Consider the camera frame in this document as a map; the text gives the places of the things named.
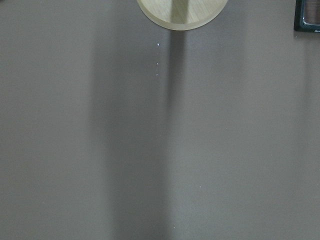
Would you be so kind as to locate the wooden mug tree stand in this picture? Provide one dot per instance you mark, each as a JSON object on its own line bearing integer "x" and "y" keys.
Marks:
{"x": 181, "y": 15}

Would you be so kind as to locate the black wire glass rack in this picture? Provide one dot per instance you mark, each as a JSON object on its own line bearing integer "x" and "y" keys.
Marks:
{"x": 307, "y": 16}

